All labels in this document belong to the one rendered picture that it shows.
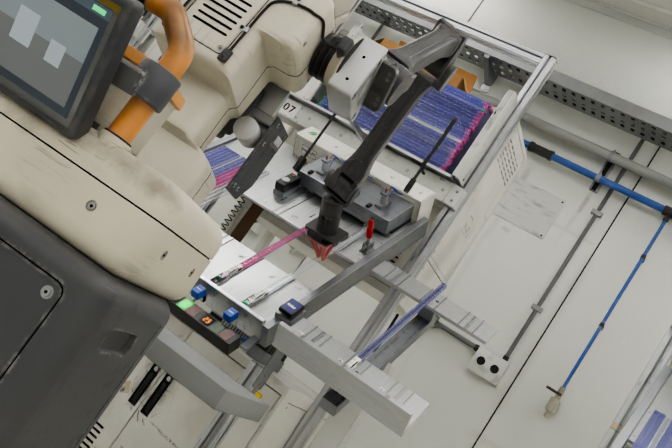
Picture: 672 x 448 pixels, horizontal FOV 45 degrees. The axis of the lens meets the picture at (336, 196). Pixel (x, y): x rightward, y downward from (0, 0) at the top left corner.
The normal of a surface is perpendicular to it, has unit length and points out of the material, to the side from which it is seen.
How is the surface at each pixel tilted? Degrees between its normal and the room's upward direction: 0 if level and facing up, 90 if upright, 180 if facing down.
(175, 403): 90
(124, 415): 90
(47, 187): 90
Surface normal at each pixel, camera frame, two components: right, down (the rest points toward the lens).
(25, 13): -0.33, 0.11
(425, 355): -0.31, -0.38
